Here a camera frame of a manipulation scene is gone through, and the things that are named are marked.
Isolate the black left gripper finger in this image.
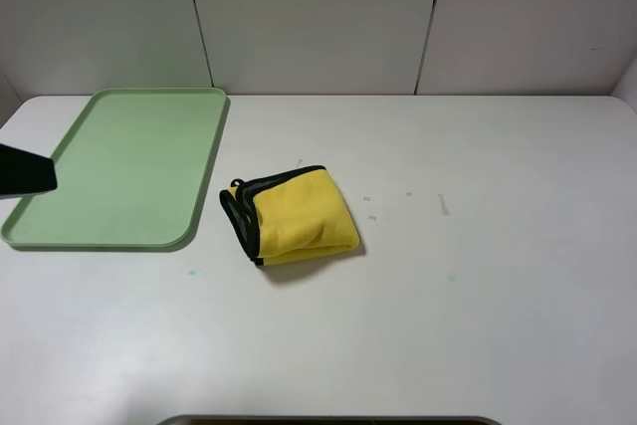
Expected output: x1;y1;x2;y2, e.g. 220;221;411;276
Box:
0;144;58;199

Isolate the yellow towel with black trim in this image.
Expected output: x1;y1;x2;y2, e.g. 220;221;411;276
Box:
219;165;360;268

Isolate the green plastic tray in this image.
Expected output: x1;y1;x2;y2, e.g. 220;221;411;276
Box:
1;88;227;252

